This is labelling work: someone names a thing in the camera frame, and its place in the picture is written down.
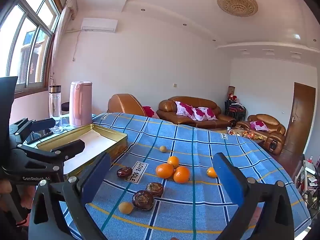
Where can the brown wooden door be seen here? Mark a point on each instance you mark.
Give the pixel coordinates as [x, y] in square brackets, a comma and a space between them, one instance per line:
[301, 117]

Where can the blue plaid tablecloth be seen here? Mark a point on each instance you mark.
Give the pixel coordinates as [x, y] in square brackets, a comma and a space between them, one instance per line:
[198, 209]

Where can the pink curtain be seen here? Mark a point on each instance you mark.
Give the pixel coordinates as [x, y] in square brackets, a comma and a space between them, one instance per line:
[69, 12]

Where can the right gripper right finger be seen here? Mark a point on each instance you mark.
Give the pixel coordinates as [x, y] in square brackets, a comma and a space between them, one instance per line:
[231, 178]

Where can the stack of dark chairs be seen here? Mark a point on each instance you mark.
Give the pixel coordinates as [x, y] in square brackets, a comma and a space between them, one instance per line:
[234, 109]

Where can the round gold ceiling lamp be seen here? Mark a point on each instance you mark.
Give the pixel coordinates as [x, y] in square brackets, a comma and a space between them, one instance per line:
[240, 8]

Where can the orange tangerine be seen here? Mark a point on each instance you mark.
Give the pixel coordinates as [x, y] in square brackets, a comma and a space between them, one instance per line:
[164, 171]
[181, 175]

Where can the pink electric kettle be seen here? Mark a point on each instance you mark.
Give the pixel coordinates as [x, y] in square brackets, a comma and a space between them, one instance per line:
[80, 103]

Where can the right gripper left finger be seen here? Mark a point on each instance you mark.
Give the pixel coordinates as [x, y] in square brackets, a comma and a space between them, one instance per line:
[93, 176]

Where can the gold metal tin tray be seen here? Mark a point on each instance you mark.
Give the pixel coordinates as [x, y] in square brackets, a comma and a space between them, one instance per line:
[97, 139]

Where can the coffee table with snacks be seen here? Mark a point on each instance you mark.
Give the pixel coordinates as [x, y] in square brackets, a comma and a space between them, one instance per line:
[245, 134]

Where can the small orange kumquat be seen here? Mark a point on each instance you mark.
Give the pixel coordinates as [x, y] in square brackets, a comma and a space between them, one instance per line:
[211, 173]
[174, 161]

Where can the brown leather armchair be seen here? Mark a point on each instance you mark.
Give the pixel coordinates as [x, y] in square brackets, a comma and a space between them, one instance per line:
[274, 139]
[125, 103]

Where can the pink floral cushion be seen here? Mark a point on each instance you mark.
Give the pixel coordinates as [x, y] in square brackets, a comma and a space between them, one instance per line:
[185, 110]
[203, 114]
[258, 126]

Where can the white wall air conditioner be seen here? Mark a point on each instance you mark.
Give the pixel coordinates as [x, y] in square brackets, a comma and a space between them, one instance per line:
[99, 24]

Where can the brown leather three-seat sofa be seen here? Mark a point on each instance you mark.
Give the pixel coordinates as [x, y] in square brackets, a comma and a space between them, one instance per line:
[167, 111]

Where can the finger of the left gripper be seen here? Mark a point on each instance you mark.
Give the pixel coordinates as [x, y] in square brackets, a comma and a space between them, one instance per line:
[69, 150]
[43, 124]

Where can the window with frame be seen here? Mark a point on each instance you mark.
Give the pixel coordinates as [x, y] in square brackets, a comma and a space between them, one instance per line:
[27, 33]

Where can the clear glass water bottle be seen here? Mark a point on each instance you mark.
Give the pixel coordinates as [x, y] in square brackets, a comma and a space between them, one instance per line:
[55, 107]

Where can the small tan longan fruit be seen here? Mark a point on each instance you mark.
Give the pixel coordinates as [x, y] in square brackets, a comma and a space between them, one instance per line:
[163, 149]

